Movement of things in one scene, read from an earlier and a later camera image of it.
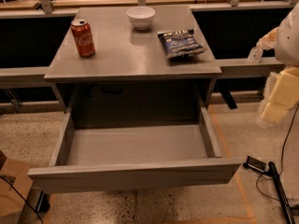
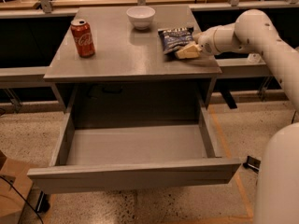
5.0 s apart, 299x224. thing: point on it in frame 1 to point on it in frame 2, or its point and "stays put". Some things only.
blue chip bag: [180, 43] stays put
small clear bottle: [255, 55] stays put
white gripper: [289, 42] to [207, 44]
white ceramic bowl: [141, 17] stays put
